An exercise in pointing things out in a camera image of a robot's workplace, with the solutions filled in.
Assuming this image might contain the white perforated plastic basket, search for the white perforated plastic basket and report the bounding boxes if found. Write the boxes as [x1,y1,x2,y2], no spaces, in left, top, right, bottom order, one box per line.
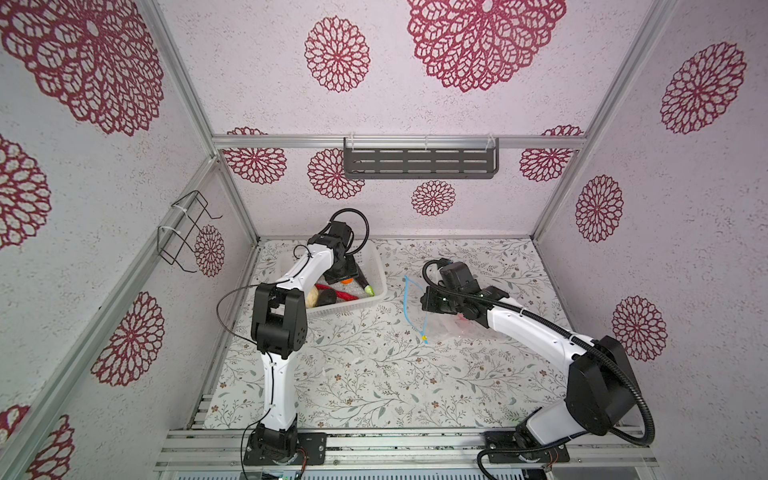
[268,242,388,319]

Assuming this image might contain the clear zip top bag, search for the clear zip top bag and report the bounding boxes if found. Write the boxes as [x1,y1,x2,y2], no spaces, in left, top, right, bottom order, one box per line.
[403,276,497,346]

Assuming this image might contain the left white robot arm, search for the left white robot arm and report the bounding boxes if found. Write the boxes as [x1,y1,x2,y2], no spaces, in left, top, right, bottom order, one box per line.
[251,221,354,462]

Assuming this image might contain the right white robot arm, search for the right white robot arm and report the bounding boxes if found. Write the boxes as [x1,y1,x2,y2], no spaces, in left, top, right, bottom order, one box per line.
[420,258,655,456]

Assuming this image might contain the red toy chili pepper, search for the red toy chili pepper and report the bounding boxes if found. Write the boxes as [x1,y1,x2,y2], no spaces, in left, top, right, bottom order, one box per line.
[315,284,359,305]

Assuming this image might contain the dark oval toy avocado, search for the dark oval toy avocado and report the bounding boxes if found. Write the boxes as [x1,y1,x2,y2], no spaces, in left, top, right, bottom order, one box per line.
[316,289,338,307]

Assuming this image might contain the grey slotted wall shelf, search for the grey slotted wall shelf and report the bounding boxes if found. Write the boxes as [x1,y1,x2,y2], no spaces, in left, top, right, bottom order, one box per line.
[342,138,500,180]

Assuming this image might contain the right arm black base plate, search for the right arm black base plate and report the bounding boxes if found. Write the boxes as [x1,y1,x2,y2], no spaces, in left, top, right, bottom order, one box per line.
[483,430,571,465]

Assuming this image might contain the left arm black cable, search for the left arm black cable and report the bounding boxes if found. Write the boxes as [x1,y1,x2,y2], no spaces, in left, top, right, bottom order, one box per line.
[216,207,371,480]

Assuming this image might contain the black wire wall rack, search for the black wire wall rack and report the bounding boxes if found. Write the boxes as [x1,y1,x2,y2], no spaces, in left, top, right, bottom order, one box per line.
[155,190,222,274]

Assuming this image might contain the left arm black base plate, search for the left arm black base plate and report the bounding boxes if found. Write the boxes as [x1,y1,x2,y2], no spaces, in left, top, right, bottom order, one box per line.
[243,430,328,467]

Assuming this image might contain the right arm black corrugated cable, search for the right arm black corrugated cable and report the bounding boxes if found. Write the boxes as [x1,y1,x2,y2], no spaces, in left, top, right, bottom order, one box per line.
[421,257,656,480]

